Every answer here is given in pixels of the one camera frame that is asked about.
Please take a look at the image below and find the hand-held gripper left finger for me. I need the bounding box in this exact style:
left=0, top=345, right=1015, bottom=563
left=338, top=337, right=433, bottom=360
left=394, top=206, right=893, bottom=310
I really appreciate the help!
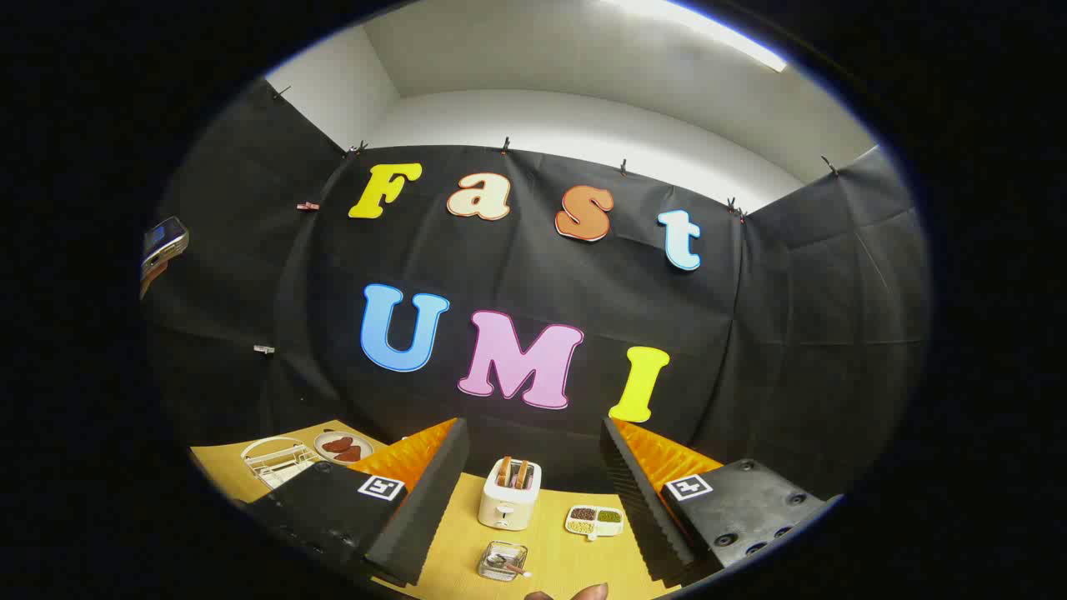
left=242, top=417, right=472, bottom=588

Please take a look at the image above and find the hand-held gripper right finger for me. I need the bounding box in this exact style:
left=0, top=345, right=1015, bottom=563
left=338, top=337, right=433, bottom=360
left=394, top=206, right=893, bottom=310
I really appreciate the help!
left=600, top=417, right=844, bottom=589

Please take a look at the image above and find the metal wire basket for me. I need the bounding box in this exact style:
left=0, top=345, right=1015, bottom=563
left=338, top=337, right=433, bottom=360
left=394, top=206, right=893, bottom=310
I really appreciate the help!
left=477, top=540, right=529, bottom=583

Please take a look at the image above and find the white wire dish rack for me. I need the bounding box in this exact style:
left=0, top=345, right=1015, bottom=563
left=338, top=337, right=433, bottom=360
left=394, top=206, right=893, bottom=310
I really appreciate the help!
left=240, top=436, right=323, bottom=491

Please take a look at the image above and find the small plate with sausages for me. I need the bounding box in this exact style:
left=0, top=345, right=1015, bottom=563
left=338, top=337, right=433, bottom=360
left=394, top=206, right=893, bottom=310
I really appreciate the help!
left=313, top=430, right=374, bottom=464

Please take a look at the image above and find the white divided tray with beans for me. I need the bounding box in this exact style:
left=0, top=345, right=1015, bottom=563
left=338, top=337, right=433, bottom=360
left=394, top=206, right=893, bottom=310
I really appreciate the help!
left=564, top=505, right=625, bottom=541

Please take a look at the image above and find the white toaster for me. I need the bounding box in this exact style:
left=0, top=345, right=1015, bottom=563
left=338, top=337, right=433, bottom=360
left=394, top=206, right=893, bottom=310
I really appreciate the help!
left=478, top=458, right=543, bottom=532

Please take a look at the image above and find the silver handheld device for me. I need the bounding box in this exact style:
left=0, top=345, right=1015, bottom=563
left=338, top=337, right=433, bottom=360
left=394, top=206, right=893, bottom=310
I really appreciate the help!
left=140, top=215, right=190, bottom=298

